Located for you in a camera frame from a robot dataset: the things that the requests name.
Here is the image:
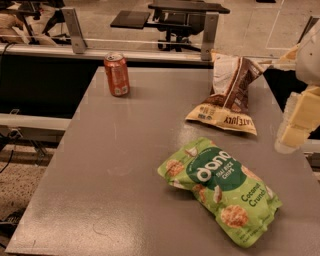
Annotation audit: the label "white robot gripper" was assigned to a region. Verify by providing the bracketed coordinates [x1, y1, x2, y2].
[274, 21, 320, 154]

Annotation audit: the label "brown white snack bag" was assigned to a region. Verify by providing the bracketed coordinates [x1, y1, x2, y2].
[186, 51, 264, 135]

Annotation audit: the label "green rice chip bag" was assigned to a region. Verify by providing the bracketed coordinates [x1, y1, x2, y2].
[158, 137, 282, 248]

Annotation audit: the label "black office chair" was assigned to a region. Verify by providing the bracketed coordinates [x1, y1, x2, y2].
[110, 0, 230, 52]

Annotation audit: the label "orange soda can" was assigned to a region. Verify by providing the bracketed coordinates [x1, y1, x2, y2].
[104, 52, 130, 97]

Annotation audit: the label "right metal bracket post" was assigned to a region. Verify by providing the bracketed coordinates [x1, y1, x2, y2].
[201, 12, 219, 61]

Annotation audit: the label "metal bracket post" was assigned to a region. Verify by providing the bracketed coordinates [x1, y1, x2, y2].
[201, 12, 219, 61]
[62, 7, 87, 54]

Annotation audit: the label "left metal bracket post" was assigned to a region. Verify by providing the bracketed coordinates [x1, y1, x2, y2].
[62, 7, 87, 54]

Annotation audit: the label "white rail left of table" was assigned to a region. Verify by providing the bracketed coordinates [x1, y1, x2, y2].
[0, 114, 71, 131]

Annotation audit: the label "black cables on floor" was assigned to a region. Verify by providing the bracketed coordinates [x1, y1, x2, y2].
[0, 129, 21, 174]

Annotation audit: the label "metal rail behind table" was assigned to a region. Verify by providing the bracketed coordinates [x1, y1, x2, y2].
[0, 43, 211, 65]

